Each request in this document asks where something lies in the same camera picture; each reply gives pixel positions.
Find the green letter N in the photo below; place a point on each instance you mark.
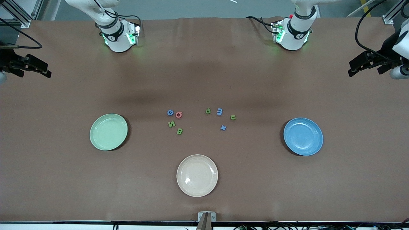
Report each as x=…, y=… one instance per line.
x=171, y=124

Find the green letter B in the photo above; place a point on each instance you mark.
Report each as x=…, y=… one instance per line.
x=179, y=131

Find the beige plate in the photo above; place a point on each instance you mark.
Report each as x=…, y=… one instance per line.
x=197, y=175

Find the blue plate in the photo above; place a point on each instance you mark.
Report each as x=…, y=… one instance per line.
x=303, y=136

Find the blue letter G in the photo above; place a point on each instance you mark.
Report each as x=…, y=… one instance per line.
x=170, y=112

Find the aluminium frame profile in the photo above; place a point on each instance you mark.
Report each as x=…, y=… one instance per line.
x=388, y=19
x=24, y=20

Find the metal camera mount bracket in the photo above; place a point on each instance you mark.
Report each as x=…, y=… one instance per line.
x=201, y=217

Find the green letter p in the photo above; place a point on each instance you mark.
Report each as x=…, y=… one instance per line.
x=208, y=111

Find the blue letter m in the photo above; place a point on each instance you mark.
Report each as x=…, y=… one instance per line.
x=219, y=111

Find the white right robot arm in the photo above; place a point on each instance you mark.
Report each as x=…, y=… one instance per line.
x=118, y=38

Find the red letter Q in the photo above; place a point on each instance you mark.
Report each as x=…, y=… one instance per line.
x=178, y=114

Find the green plate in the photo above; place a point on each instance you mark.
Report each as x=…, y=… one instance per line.
x=108, y=132

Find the brown table cover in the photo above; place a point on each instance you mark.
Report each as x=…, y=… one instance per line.
x=64, y=179

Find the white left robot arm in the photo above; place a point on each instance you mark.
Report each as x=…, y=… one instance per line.
x=295, y=35

